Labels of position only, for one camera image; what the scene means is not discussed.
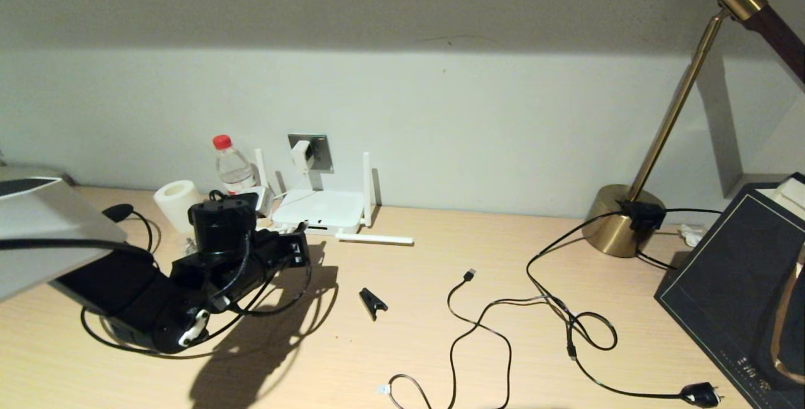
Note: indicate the grey wall socket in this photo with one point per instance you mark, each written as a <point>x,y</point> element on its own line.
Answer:
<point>322,148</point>

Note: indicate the brass desk lamp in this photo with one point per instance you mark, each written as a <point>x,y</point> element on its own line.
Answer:
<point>619,226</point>

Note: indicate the clear bottle red cap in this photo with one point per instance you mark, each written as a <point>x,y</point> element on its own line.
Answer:
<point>233,170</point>

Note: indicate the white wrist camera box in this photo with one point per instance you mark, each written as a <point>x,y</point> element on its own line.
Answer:
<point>264,201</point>

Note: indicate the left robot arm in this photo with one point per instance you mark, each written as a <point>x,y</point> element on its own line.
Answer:
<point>38,233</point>

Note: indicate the black desk grommet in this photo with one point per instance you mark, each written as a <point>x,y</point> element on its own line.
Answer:
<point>118,212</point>

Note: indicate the black block on lamp base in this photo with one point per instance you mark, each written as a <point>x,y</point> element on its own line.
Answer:
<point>643,215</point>

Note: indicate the white power adapter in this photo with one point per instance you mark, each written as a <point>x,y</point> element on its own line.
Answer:
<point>302,156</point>

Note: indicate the white router with antennas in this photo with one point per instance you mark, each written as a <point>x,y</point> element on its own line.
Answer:
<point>327,207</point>

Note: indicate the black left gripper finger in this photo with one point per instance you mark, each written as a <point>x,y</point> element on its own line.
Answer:
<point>304,228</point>
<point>291,229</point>

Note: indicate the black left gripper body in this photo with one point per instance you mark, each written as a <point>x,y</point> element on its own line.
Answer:
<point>283,255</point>

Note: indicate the black clip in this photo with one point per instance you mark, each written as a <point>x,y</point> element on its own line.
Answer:
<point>372,299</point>

